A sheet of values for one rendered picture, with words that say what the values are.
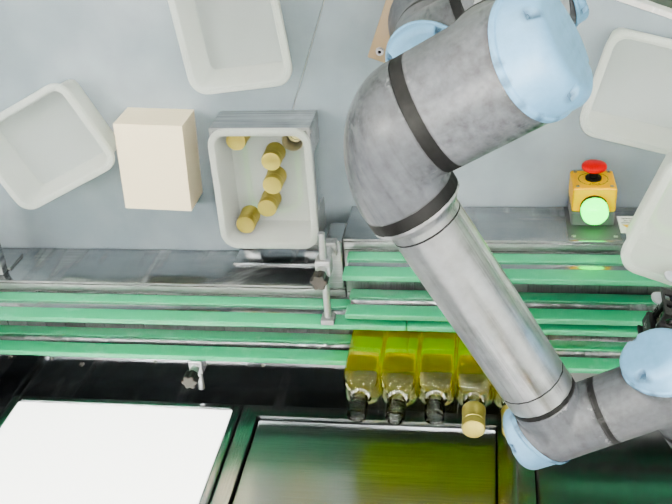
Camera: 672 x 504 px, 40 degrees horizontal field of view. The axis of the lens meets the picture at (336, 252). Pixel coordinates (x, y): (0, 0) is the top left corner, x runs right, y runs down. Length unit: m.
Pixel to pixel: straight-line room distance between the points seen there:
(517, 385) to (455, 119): 0.31
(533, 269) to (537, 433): 0.52
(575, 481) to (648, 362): 0.60
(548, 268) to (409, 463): 0.38
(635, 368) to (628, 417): 0.05
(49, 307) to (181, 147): 0.38
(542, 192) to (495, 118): 0.85
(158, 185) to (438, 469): 0.67
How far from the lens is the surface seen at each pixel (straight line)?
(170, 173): 1.63
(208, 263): 1.72
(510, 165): 1.62
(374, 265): 1.52
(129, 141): 1.63
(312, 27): 1.56
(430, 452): 1.55
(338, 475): 1.52
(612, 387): 1.02
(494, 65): 0.79
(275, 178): 1.60
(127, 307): 1.68
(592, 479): 1.57
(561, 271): 1.50
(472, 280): 0.91
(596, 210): 1.55
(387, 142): 0.82
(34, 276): 1.80
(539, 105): 0.80
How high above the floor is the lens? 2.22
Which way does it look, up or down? 59 degrees down
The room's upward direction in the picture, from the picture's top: 164 degrees counter-clockwise
